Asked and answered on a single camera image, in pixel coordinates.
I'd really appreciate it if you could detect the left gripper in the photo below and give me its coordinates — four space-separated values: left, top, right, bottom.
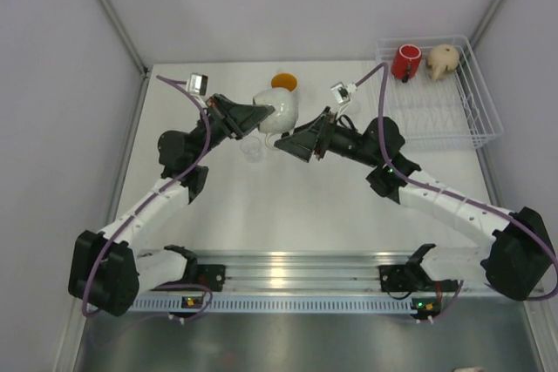
188 93 274 165

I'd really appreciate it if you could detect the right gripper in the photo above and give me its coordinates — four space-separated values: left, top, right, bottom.
275 107 380 169

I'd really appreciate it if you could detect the white speckled mug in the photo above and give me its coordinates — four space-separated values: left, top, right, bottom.
253 87 298 149

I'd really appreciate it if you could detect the floral mug orange inside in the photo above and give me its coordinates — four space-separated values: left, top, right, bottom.
270 70 298 91

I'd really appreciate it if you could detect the red mug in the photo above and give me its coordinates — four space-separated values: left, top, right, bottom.
391 44 423 83

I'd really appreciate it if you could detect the beige ceramic mug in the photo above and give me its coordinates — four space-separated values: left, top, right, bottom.
426 44 459 82

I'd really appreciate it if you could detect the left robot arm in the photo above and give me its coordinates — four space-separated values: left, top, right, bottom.
68 94 275 316

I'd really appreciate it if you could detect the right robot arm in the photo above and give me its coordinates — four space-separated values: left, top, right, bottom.
274 110 557 301

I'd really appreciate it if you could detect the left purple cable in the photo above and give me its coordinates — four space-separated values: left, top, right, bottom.
82 74 214 319

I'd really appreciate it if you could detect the purple cable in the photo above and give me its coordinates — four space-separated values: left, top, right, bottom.
355 62 558 301
82 74 214 319

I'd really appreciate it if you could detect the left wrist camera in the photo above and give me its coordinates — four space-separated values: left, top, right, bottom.
186 72 208 97

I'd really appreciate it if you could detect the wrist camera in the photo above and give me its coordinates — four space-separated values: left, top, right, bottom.
186 72 208 97
330 82 357 105

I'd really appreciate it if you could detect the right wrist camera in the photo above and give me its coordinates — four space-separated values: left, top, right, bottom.
330 82 357 105

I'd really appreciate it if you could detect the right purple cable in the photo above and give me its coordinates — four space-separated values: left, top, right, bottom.
355 62 558 301

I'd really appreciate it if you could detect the aluminium mounting rail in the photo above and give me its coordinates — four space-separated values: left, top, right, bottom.
139 250 485 294

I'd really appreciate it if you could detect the white wire dish rack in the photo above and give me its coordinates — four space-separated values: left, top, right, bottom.
376 35 504 151

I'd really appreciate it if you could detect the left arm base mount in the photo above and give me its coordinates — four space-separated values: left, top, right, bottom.
174 264 226 292

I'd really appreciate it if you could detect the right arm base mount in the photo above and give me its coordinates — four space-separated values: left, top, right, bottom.
378 264 433 293

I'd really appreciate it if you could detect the perforated cable duct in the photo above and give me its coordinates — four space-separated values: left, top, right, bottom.
129 294 417 315

